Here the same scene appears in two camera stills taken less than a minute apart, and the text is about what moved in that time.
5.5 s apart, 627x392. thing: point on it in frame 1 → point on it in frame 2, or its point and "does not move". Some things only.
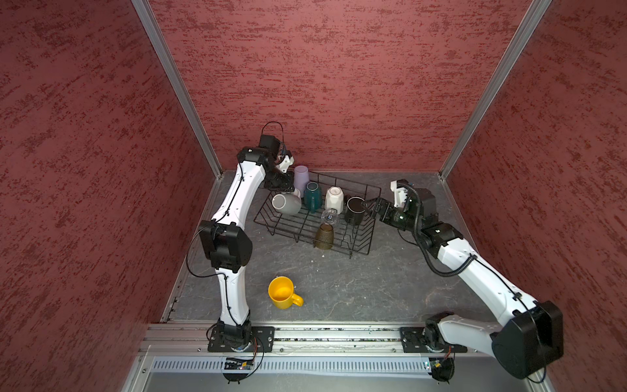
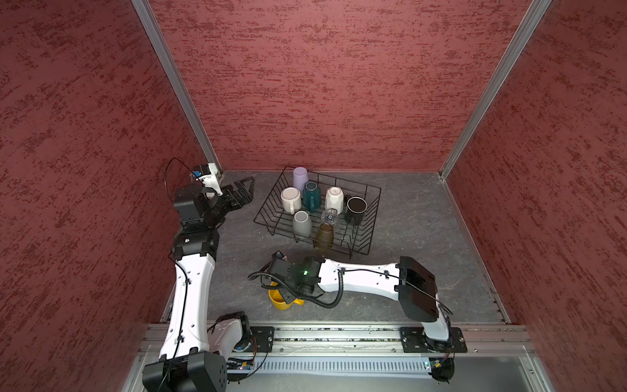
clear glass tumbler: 330,216 does not move
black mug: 354,211 does not move
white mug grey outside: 286,203 → 302,224
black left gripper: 286,185 → 237,203
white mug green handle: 313,196 does not move
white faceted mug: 335,199 does not move
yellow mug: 281,291 does not move
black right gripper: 380,202 → 288,290
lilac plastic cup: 300,178 does not move
